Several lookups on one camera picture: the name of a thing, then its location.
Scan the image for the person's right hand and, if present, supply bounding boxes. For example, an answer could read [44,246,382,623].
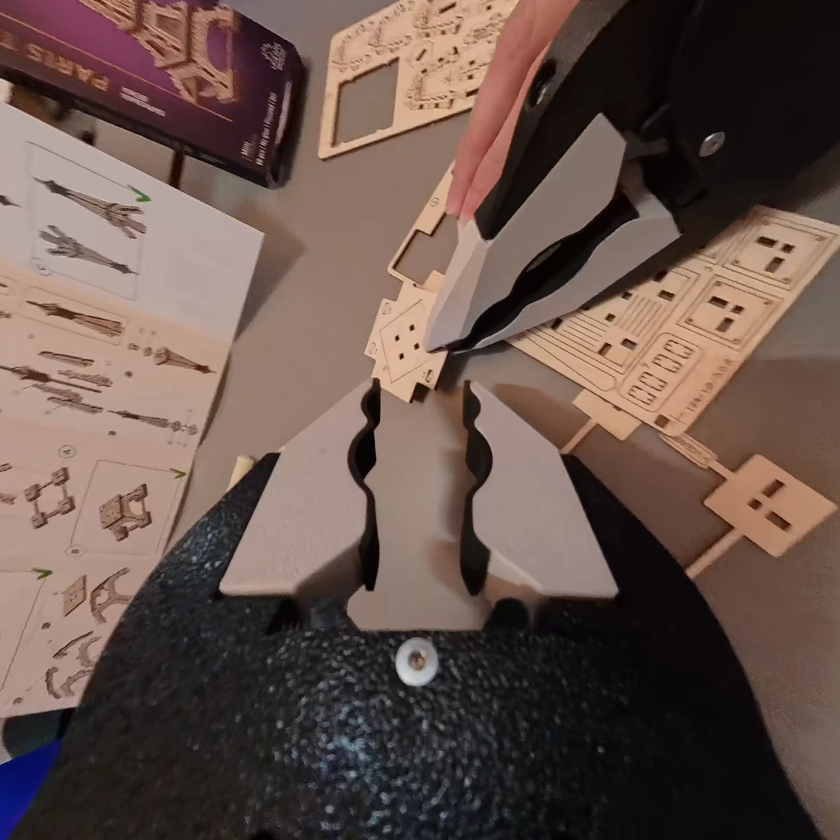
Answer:
[446,0,583,222]

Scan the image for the blue plastic bin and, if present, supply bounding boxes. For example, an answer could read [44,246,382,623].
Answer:
[0,738,63,840]

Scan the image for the wooden puzzle sheet rectangular hole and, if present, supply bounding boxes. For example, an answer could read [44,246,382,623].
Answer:
[318,0,519,160]

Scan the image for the purple puzzle box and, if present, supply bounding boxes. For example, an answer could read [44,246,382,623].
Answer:
[0,0,306,190]

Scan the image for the white tower instruction sheet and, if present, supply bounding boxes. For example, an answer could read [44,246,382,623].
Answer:
[0,98,266,716]

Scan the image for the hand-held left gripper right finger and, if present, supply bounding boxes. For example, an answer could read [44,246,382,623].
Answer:
[459,379,620,624]

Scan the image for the wooden puzzle sheet square cutout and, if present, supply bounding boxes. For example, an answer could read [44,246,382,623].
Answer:
[387,161,840,441]

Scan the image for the wooden four-square frame piece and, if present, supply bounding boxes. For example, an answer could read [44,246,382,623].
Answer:
[561,390,840,580]

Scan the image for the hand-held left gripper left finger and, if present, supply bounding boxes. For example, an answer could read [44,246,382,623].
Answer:
[218,377,382,621]

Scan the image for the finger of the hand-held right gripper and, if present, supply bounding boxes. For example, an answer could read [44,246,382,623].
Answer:
[451,192,682,357]
[425,113,629,353]

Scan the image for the cross-shaped wooden piece diamond print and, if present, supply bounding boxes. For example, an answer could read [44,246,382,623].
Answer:
[366,269,454,404]

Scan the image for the grey desk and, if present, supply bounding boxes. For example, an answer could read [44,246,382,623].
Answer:
[0,0,840,840]

